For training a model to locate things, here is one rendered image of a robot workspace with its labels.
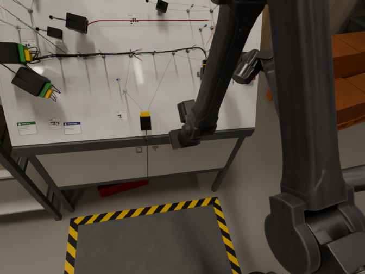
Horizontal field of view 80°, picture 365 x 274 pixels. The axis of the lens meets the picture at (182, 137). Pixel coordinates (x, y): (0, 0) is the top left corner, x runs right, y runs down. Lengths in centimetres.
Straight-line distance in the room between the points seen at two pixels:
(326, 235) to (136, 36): 97
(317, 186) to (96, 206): 173
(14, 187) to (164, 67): 133
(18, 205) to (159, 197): 95
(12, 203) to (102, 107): 101
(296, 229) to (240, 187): 176
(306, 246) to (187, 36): 97
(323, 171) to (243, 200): 172
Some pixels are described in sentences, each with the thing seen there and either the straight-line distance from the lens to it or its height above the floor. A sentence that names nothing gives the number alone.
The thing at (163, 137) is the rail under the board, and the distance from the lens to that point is 110.
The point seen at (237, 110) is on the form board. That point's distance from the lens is 120.
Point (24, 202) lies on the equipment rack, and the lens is 180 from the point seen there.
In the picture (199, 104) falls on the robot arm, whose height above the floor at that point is 136.
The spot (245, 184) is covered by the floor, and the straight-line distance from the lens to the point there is 210.
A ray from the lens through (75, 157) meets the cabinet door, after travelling 129.
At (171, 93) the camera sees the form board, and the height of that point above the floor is 103.
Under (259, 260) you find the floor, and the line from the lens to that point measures 190.
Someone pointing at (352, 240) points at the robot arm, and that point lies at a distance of 33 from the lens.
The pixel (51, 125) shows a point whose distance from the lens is 113.
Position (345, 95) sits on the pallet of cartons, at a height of 45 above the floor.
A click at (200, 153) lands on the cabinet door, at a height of 62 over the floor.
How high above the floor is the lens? 171
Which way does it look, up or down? 50 degrees down
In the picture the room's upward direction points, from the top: 10 degrees clockwise
